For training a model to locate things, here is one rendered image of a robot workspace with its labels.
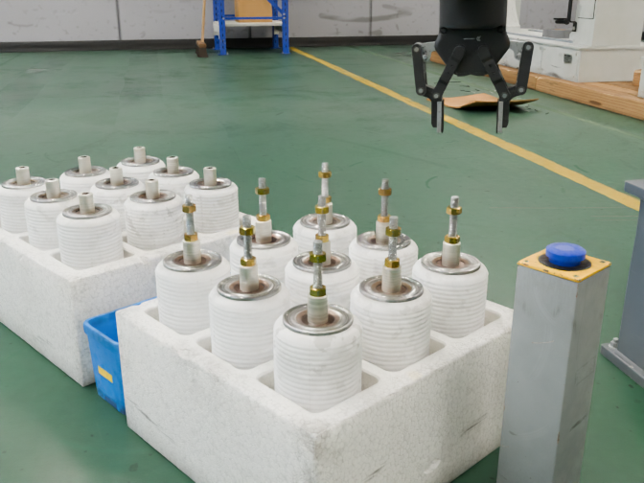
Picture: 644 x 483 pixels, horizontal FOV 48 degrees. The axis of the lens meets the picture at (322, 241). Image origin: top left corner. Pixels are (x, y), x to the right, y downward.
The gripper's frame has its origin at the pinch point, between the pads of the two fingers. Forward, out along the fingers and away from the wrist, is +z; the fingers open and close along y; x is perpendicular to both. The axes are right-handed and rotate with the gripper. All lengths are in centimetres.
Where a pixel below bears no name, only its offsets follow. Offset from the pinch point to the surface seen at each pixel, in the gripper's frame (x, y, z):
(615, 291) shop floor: -55, -28, 46
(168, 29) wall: -563, 297, 30
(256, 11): -553, 206, 17
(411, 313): 14.3, 5.3, 18.9
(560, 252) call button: 15.1, -10.0, 10.4
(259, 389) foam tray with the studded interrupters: 24.2, 20.4, 24.0
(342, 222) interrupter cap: -11.9, 18.5, 17.7
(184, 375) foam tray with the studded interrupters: 18.8, 31.6, 26.6
